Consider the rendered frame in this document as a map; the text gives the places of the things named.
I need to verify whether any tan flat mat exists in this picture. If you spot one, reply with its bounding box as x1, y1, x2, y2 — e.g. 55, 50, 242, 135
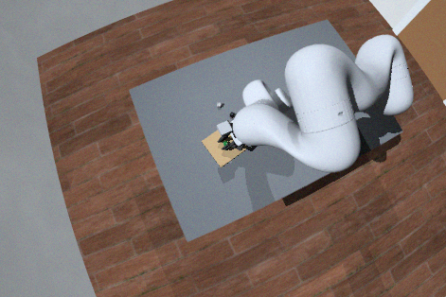
202, 131, 248, 167

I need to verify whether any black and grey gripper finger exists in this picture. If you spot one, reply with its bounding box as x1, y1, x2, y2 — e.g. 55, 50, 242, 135
222, 140, 245, 150
217, 134, 230, 143

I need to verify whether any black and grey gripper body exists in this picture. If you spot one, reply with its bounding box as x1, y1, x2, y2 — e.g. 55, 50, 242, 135
230, 132, 243, 146

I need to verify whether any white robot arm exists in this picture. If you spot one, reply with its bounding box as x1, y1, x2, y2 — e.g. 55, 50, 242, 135
217, 35, 414, 172

